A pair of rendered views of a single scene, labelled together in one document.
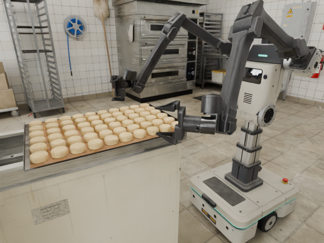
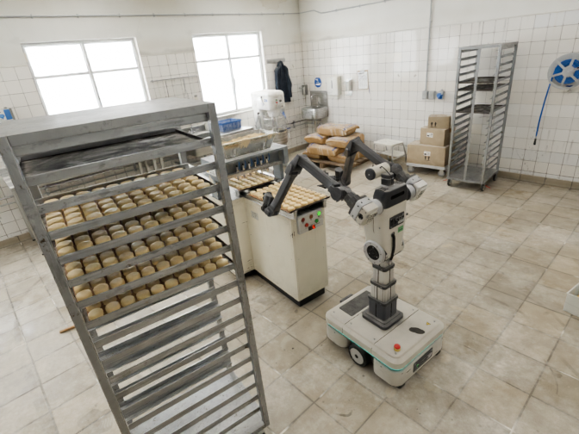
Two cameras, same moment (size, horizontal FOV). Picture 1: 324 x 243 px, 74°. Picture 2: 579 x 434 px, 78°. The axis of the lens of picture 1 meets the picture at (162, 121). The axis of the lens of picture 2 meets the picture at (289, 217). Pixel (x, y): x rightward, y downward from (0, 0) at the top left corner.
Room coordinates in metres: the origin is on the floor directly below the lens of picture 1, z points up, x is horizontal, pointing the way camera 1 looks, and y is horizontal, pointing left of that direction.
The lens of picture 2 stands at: (0.60, -2.48, 1.95)
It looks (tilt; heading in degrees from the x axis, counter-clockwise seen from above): 24 degrees down; 85
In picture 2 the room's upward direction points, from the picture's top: 6 degrees counter-clockwise
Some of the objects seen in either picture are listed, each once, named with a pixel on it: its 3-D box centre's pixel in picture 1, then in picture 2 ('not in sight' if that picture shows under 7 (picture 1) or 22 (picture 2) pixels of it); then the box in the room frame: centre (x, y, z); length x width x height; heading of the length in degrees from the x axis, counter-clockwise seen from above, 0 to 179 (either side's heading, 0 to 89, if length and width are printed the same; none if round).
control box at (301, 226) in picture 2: not in sight; (309, 220); (0.98, -0.02, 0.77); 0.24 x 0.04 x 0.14; 30
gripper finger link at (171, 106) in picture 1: (168, 112); not in sight; (0.69, -0.02, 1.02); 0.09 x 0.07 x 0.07; 75
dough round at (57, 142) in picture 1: (58, 144); not in sight; (0.67, 0.36, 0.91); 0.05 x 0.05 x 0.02
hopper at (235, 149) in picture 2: not in sight; (243, 144); (0.56, 0.74, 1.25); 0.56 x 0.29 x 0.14; 30
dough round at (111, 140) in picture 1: (111, 140); not in sight; (0.70, 0.18, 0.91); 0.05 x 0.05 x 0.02
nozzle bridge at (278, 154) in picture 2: not in sight; (247, 170); (0.56, 0.74, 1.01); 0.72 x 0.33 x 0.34; 30
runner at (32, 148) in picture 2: not in sight; (121, 131); (0.20, -1.25, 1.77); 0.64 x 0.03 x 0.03; 27
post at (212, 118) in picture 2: not in sight; (244, 298); (0.49, -1.13, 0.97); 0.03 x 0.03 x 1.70; 27
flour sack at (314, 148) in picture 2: not in sight; (326, 148); (1.98, 3.83, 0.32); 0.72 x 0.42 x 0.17; 130
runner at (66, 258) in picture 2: not in sight; (149, 231); (0.20, -1.25, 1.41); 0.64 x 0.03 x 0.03; 27
